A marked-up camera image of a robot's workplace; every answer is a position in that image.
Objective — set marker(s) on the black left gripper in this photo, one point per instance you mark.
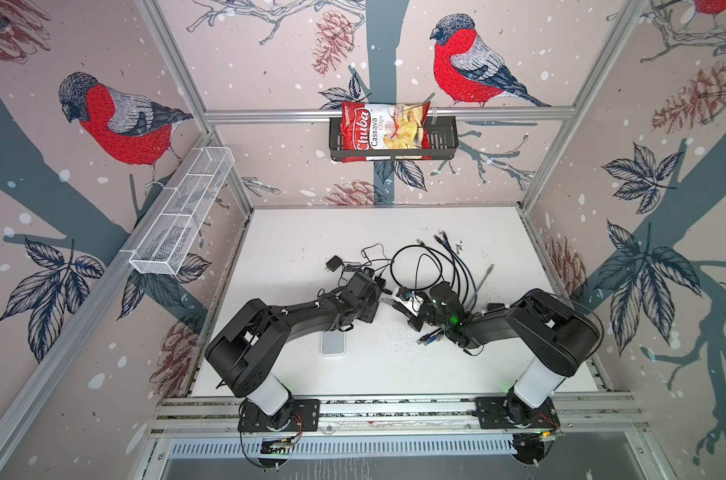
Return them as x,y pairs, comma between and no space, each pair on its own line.
372,309

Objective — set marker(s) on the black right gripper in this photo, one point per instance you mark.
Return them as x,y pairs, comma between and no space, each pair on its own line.
412,322

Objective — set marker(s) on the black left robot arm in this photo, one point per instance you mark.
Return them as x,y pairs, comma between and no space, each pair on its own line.
244,352

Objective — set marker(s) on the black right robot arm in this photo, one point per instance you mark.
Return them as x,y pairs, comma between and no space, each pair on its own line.
559,336

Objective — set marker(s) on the black power adapter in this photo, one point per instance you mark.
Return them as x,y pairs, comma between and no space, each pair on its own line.
335,263

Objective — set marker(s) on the white grey flat device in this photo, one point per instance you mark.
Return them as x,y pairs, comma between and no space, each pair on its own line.
333,344

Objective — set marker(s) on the red cassava chips bag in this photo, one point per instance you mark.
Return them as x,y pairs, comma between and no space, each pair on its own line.
368,127

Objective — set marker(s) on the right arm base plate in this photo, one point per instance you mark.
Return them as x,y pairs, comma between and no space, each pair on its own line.
505,412

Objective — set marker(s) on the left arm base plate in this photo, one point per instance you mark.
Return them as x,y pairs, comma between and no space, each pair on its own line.
297,415

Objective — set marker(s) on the black wire wall basket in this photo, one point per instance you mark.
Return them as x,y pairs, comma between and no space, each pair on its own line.
434,139

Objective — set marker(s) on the white mesh wall shelf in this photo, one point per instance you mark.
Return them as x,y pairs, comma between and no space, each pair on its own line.
171,236

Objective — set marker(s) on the aluminium front rail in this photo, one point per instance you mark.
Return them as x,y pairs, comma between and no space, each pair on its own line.
577,412

